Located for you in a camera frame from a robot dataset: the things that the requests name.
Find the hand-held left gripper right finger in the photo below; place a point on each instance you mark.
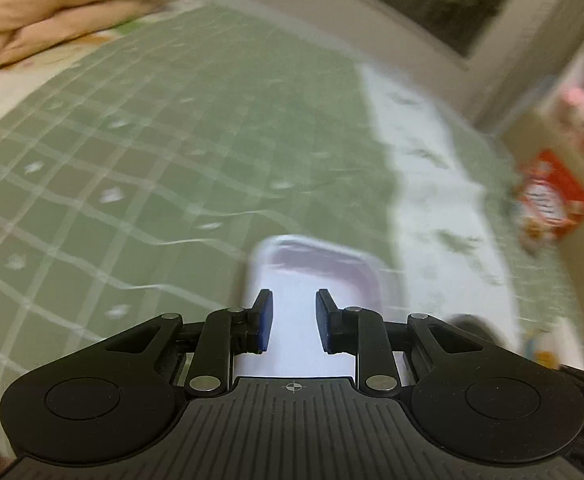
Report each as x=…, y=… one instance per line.
x=323, y=330

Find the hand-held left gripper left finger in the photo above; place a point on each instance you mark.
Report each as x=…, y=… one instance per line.
x=267, y=325

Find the red tray with lilac inside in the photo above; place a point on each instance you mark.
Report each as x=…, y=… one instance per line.
x=297, y=280

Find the white printed runner cloth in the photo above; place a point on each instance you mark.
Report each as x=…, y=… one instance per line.
x=422, y=170

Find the green checked bedsheet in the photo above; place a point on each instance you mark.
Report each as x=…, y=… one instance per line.
x=171, y=135

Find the red cereal bag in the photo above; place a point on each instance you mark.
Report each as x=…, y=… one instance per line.
x=552, y=200

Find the colourful printed white sheet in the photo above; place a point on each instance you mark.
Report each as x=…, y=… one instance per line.
x=136, y=22

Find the beige curtain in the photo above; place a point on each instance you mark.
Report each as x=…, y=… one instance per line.
x=532, y=55

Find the orange quilt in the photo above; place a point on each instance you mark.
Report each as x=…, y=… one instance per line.
x=46, y=5

